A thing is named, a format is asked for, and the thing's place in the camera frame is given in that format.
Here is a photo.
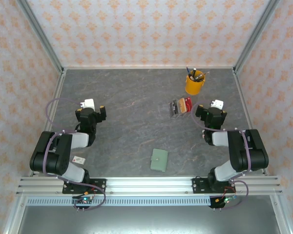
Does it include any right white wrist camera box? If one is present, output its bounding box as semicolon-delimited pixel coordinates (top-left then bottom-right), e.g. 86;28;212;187
209;99;225;110

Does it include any right black mount plate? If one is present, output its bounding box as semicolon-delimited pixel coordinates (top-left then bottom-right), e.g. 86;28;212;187
191;177;236;195

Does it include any white slotted cable duct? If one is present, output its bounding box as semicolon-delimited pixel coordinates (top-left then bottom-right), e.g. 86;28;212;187
26;196;214;207

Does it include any tan oblong item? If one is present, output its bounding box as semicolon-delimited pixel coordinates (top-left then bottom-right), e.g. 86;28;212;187
179;97;188;114

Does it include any right controller board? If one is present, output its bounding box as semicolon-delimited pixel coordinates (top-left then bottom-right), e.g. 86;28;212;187
209;195;238;211

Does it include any right lower frame leg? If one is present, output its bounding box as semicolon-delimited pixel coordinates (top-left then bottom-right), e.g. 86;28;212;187
270;195;293;234

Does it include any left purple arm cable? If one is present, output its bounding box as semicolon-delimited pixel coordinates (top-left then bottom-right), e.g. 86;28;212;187
43;97;107;212

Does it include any clear acrylic card stand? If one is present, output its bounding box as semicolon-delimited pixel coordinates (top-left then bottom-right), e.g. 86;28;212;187
168;98;186;119

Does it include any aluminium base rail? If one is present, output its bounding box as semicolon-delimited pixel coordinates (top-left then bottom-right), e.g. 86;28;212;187
16;175;283;196

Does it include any green card holder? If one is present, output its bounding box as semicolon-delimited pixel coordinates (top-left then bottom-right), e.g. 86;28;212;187
150;148;169;173

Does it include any aluminium side rail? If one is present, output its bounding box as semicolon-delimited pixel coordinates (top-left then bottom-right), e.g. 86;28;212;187
29;69;67;177
232;68;270;176

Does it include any left lower frame leg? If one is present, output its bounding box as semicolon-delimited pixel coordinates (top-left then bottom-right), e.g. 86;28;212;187
2;195;27;234

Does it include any aluminium corner post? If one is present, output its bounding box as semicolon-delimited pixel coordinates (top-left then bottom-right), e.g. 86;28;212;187
16;0;65;74
233;0;281;74

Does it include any grey metal sheet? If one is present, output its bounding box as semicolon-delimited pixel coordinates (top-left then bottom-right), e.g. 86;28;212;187
17;206;281;234

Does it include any controller board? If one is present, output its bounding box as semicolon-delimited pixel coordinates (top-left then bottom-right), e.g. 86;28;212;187
209;195;238;211
72;196;95;212

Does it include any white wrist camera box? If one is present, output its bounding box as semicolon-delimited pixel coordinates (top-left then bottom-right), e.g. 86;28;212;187
209;99;225;110
79;98;96;110

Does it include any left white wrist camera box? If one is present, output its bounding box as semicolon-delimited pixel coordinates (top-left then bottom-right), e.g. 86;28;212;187
79;98;96;110

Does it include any right aluminium corner post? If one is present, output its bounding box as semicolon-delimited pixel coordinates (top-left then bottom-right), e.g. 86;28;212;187
233;0;281;74

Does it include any right aluminium side rail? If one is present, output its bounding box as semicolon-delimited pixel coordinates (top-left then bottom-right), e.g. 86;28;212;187
232;68;270;176

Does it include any black mount plate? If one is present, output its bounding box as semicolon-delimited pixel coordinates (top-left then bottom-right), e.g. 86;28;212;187
62;178;107;195
191;177;236;195

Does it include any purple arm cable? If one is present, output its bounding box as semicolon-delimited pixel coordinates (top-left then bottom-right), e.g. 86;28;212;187
43;97;107;212
190;99;253;211

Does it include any left black mount plate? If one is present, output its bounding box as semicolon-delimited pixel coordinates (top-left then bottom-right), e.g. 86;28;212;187
62;178;107;195

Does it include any left aluminium side rail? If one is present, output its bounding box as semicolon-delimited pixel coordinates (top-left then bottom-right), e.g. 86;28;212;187
29;69;67;177

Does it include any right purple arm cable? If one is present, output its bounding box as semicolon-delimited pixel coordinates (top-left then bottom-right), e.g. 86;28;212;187
190;99;253;211

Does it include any left aluminium corner post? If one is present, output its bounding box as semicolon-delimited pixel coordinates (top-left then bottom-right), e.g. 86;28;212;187
16;0;65;74

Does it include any left controller board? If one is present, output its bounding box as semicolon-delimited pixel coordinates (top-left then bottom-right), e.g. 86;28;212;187
72;196;95;212

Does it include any yellow pen cup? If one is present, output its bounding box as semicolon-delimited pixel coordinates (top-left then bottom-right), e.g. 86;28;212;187
185;70;206;95

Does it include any frame leg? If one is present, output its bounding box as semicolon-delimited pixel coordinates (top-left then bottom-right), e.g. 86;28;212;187
270;195;293;234
2;195;27;234

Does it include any aluminium back bar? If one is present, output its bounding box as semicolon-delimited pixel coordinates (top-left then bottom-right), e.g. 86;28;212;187
62;65;236;71

